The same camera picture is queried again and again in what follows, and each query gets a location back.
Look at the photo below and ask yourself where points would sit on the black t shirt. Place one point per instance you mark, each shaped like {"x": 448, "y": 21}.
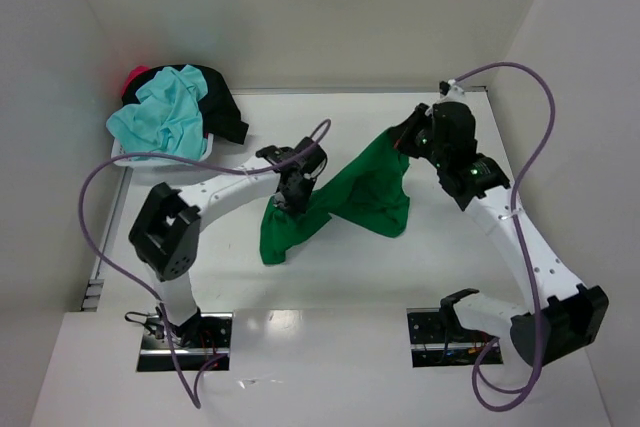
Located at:
{"x": 221, "y": 115}

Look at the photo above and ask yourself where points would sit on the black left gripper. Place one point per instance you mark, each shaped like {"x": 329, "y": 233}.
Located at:
{"x": 289, "y": 195}

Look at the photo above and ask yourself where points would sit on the green t shirt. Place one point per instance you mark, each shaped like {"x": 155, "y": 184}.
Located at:
{"x": 367, "y": 192}

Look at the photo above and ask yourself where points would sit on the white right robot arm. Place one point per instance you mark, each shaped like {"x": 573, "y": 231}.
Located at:
{"x": 559, "y": 315}

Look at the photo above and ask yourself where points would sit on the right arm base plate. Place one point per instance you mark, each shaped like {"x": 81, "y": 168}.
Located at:
{"x": 432, "y": 347}

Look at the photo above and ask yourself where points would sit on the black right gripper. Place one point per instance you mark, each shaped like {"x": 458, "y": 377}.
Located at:
{"x": 407, "y": 134}

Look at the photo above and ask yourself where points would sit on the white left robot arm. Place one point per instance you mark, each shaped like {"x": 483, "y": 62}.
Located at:
{"x": 166, "y": 232}

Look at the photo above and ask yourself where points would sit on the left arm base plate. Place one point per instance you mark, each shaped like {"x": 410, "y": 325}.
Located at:
{"x": 210, "y": 343}

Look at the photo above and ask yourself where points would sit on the pink red t shirt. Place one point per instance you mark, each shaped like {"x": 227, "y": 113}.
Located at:
{"x": 135, "y": 79}

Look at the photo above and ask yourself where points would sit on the light blue t shirt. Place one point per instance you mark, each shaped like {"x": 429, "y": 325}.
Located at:
{"x": 164, "y": 116}

